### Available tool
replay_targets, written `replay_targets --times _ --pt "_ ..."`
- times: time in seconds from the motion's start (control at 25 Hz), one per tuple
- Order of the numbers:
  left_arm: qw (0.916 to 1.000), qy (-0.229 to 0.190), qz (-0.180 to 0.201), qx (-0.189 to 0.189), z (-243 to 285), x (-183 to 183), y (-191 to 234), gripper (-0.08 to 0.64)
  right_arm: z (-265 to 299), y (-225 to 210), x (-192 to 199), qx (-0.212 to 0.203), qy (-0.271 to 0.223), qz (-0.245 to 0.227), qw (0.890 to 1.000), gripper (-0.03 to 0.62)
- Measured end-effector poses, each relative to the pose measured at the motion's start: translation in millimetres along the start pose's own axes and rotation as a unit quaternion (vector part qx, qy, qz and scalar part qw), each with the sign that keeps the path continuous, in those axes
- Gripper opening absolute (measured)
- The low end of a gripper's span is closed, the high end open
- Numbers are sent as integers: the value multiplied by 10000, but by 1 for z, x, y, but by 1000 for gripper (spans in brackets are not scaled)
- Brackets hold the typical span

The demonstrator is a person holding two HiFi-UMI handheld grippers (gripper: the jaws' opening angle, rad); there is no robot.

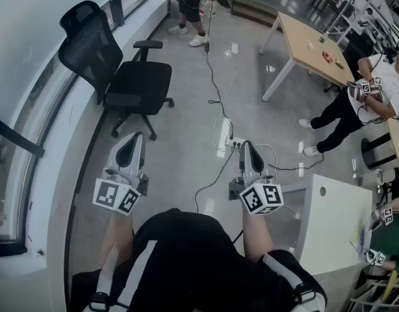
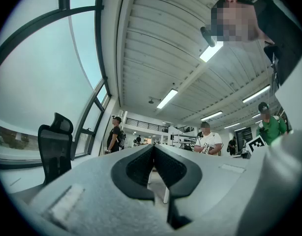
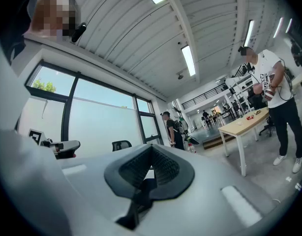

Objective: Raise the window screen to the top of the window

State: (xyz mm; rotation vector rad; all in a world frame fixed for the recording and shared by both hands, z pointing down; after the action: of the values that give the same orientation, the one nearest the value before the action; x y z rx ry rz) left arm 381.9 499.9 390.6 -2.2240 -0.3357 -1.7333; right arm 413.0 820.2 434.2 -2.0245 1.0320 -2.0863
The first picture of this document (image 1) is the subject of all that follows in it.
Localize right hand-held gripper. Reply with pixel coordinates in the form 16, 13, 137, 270
228, 140, 284, 215

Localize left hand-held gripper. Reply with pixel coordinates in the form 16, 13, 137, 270
94, 132, 151, 216

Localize person's left forearm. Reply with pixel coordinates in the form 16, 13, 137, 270
99, 210, 136, 272

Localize person's right forearm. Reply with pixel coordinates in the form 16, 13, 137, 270
242, 210, 276, 263

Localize dark framed casement window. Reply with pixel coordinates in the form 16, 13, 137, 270
0, 114, 46, 257

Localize white floor socket box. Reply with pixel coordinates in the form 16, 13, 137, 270
231, 136, 250, 152

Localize white power strip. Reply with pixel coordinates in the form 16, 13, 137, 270
224, 117, 235, 148

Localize black mesh office chair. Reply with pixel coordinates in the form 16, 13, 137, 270
58, 0, 175, 142

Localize white desk with hole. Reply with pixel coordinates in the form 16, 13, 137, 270
280, 173, 374, 276

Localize person's black shirt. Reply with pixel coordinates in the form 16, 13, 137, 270
71, 208, 328, 312

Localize white small appliance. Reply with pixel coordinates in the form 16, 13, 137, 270
358, 168, 386, 189

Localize wooden table with white legs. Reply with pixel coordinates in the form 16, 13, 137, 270
259, 10, 357, 103

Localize yellow white paper sheets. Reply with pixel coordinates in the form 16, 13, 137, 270
348, 219, 373, 256

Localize brown wooden platform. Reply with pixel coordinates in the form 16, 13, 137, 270
231, 0, 280, 24

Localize long black floor cable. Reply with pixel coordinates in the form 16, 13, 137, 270
204, 42, 235, 140

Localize white strap harness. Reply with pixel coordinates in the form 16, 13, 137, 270
82, 239, 327, 312

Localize light wood pedestal table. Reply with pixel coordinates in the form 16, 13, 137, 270
361, 117, 399, 172

